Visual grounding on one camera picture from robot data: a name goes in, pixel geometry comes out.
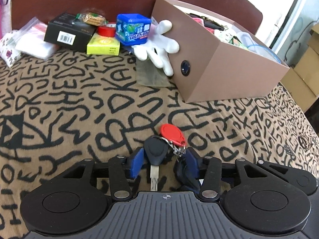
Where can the round blue-rimmed plastic container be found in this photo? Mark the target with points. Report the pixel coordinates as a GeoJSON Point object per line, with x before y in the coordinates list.
{"type": "Point", "coordinates": [247, 40]}

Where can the floral drawstring pouch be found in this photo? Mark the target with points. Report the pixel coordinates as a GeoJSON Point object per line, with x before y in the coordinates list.
{"type": "Point", "coordinates": [9, 53]}

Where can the red key fob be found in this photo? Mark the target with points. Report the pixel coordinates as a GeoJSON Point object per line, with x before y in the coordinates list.
{"type": "Point", "coordinates": [173, 134]}

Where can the brown monogram phone case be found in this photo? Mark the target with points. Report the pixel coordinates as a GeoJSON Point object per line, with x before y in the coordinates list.
{"type": "Point", "coordinates": [207, 22]}

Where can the patterned letter table cloth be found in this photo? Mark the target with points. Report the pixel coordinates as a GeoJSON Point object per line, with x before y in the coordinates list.
{"type": "Point", "coordinates": [73, 106]}

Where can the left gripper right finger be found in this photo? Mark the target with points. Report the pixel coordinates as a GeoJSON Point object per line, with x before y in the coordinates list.
{"type": "Point", "coordinates": [187, 171]}

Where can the black car keys bunch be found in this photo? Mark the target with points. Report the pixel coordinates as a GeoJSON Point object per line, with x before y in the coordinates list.
{"type": "Point", "coordinates": [156, 149]}

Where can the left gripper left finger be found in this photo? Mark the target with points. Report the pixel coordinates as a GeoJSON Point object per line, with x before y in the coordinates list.
{"type": "Point", "coordinates": [134, 163]}

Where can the packaged cookies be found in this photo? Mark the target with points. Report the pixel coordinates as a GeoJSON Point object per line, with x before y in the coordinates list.
{"type": "Point", "coordinates": [92, 19]}

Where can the cardboard boxes stack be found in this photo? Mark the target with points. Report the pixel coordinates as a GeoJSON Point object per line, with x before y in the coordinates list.
{"type": "Point", "coordinates": [302, 80]}

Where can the clear ziplock bag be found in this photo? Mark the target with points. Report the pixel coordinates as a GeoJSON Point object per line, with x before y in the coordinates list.
{"type": "Point", "coordinates": [30, 40]}

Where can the brown cardboard storage box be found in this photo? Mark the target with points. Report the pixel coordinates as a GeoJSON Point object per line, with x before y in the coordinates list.
{"type": "Point", "coordinates": [206, 68]}

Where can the red tape roll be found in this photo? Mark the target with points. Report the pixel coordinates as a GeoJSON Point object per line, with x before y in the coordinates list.
{"type": "Point", "coordinates": [107, 30]}

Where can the blue gum box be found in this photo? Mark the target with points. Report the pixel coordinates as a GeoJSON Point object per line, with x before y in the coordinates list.
{"type": "Point", "coordinates": [132, 29]}

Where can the pink thermos bottle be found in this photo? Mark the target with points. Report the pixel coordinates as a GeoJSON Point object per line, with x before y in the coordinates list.
{"type": "Point", "coordinates": [6, 25]}

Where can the yellow-green small box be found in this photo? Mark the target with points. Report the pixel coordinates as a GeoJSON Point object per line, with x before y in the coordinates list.
{"type": "Point", "coordinates": [100, 45]}

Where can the black product box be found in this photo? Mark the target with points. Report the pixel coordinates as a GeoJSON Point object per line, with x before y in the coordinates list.
{"type": "Point", "coordinates": [67, 31]}

